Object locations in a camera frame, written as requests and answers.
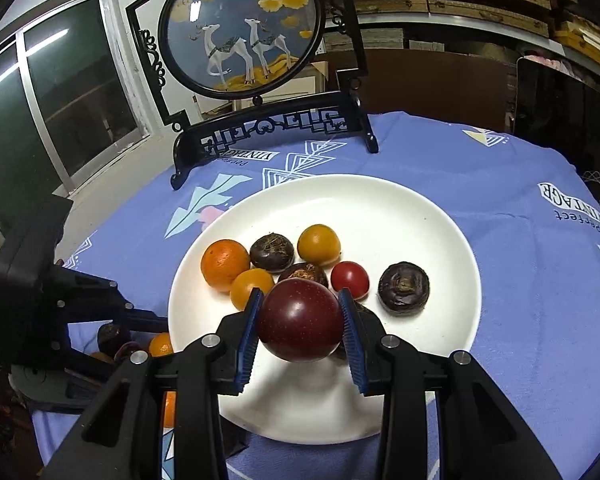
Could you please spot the black framed deer screen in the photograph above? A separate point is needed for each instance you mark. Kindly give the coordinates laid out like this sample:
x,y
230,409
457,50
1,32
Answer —
x,y
240,25

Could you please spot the window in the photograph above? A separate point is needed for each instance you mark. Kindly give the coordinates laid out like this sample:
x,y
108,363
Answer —
x,y
55,100

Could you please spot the white round plate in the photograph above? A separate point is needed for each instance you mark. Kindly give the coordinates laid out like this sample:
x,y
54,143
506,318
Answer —
x,y
380,210

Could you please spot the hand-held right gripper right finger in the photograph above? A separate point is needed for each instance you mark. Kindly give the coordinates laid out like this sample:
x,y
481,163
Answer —
x,y
352,350

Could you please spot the yellow round fruit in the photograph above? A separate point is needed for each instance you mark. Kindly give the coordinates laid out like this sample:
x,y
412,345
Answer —
x,y
319,244
250,287

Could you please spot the red cherry tomato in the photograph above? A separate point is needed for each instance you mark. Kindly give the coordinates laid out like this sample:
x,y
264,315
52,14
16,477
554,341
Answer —
x,y
350,278

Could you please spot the blue patterned tablecloth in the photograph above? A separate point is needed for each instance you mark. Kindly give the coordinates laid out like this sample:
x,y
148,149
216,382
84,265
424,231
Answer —
x,y
505,260

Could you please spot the orange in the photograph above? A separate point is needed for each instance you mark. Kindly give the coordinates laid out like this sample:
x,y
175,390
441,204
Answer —
x,y
225,265
161,346
169,407

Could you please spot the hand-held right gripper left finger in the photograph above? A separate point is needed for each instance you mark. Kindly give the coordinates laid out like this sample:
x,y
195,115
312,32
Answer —
x,y
250,340

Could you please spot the brown cardboard panel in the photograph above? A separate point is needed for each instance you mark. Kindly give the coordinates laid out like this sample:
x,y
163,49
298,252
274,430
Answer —
x,y
430,90

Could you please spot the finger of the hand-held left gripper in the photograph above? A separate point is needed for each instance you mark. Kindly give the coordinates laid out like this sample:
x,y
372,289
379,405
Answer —
x,y
145,321
95,367

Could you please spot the black monitor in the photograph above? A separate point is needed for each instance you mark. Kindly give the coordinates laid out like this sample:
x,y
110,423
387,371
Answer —
x,y
565,120

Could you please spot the dark red plum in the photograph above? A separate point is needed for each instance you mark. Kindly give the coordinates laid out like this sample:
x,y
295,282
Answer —
x,y
128,350
300,320

